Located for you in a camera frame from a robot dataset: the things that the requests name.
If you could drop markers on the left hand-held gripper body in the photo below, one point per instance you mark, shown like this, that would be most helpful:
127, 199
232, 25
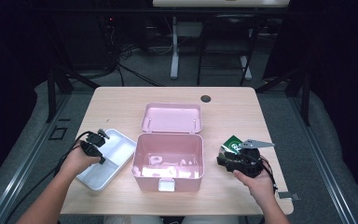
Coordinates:
94, 140

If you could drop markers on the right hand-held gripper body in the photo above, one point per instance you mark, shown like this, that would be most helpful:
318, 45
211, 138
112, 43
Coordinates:
245, 161

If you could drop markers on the white divided tray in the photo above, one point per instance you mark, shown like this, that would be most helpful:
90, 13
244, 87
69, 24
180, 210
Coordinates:
118, 151

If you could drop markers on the green and white small box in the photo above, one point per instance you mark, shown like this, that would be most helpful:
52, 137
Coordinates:
231, 143

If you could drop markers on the pink storage box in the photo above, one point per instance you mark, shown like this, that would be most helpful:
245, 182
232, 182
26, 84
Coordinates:
167, 146

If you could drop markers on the person's left hand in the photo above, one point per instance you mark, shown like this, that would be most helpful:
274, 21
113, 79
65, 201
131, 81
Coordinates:
76, 163

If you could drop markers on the person's right hand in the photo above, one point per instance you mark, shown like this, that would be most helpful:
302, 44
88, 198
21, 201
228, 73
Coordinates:
261, 186

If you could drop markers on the black metal stand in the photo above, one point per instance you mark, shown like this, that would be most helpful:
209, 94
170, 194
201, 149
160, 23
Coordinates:
305, 93
51, 93

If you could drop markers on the dark computer tower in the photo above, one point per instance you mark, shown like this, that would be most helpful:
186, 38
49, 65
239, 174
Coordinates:
84, 43

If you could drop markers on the black chair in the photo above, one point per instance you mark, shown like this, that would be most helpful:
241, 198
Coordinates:
227, 21

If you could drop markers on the white desk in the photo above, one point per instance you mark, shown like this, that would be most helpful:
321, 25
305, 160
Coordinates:
220, 2

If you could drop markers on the grey metal table bracket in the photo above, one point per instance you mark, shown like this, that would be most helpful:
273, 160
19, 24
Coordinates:
289, 196

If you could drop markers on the grey metal floor rail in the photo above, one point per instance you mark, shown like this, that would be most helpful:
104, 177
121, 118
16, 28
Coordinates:
323, 174
21, 174

